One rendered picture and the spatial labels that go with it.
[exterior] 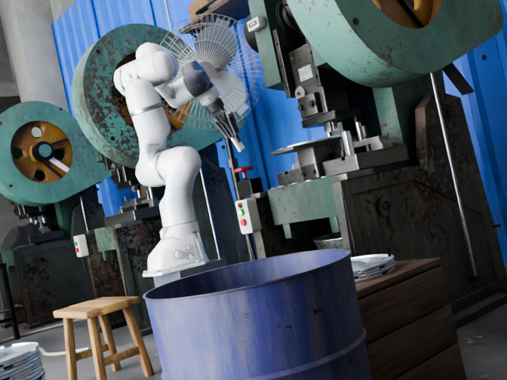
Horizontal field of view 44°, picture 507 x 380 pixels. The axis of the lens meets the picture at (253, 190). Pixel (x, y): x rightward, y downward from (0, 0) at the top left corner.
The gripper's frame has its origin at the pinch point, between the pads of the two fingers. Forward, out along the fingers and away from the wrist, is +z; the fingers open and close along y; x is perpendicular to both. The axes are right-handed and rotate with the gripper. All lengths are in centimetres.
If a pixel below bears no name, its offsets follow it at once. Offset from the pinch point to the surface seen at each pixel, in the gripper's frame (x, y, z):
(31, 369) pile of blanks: -125, 40, 2
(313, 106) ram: 13.0, 36.5, -0.4
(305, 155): -0.5, 33.1, 13.1
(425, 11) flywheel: 52, 72, -10
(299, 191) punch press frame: -11.4, 32.6, 22.1
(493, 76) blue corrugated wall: 127, 41, 48
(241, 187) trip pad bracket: -10.8, 0.0, 15.4
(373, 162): 7, 56, 25
